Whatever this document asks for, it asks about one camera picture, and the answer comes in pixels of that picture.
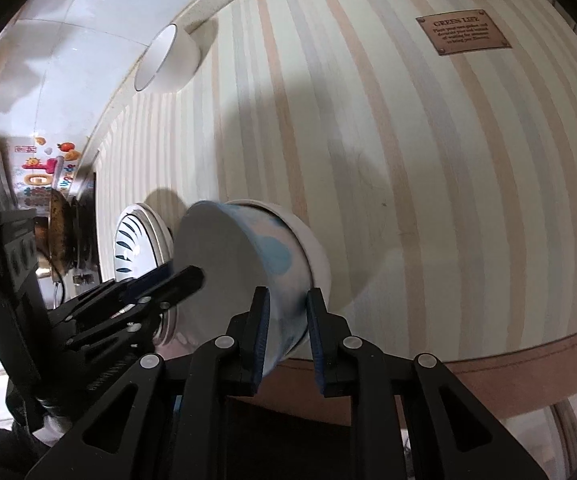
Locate white bowl blue pattern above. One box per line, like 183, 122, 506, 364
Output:
174, 200, 331, 374

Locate plain white bowl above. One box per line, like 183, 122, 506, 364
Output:
133, 24, 200, 93

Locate white plate blue stripes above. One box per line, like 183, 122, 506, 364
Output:
111, 201, 176, 346

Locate colourful printed box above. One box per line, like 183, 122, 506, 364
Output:
8, 136, 81, 211

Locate striped table mat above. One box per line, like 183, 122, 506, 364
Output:
90, 0, 577, 421

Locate brown label patch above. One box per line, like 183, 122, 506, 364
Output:
417, 9, 511, 55

